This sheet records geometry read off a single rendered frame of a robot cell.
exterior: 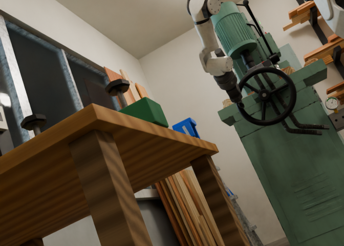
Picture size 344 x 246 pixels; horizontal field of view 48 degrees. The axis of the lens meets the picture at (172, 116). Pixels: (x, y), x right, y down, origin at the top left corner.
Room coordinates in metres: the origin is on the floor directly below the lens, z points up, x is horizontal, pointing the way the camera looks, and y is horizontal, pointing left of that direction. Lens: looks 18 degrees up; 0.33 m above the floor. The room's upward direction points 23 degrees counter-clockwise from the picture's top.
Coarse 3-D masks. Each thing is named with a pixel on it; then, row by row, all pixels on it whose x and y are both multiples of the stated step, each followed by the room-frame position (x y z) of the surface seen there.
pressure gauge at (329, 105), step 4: (332, 96) 1.83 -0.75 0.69; (328, 100) 1.84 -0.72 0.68; (336, 100) 1.83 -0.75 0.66; (328, 104) 1.84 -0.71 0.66; (332, 104) 1.84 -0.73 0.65; (336, 104) 1.84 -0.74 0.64; (328, 108) 1.85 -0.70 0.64; (332, 108) 1.84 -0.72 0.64; (336, 108) 1.86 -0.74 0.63; (336, 112) 1.86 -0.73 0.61
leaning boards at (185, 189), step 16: (112, 80) 3.26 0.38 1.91; (128, 80) 3.67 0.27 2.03; (128, 96) 3.40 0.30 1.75; (144, 96) 3.90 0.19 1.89; (176, 176) 3.25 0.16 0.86; (192, 176) 3.55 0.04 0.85; (160, 192) 3.21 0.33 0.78; (176, 192) 3.19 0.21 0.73; (192, 192) 3.45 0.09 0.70; (176, 208) 3.29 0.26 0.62; (192, 208) 3.27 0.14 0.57; (208, 208) 3.56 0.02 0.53; (176, 224) 3.23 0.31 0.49; (192, 224) 3.22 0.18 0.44; (208, 224) 3.45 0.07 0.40; (192, 240) 3.23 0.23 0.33; (208, 240) 3.20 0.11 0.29
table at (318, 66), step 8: (312, 64) 1.90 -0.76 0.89; (320, 64) 1.89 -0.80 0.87; (296, 72) 1.92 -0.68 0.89; (304, 72) 1.91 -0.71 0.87; (312, 72) 1.90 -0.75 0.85; (320, 72) 1.91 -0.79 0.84; (280, 80) 1.85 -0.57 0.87; (296, 80) 1.92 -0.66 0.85; (304, 80) 1.94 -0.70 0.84; (312, 80) 2.00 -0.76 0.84; (320, 80) 2.07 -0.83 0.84; (248, 96) 1.99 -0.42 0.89; (256, 96) 1.89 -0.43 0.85; (232, 104) 2.02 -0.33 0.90; (248, 104) 2.00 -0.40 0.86; (224, 112) 2.03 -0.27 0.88; (232, 112) 2.02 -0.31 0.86; (224, 120) 2.06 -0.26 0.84; (232, 120) 2.13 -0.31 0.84
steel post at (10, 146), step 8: (0, 104) 1.76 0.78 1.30; (0, 112) 1.70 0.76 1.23; (0, 120) 1.68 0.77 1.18; (0, 128) 1.68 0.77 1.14; (8, 128) 1.77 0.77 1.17; (0, 136) 1.70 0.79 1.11; (8, 136) 1.75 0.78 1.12; (0, 144) 1.68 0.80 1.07; (8, 144) 1.74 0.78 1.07; (0, 152) 1.68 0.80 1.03
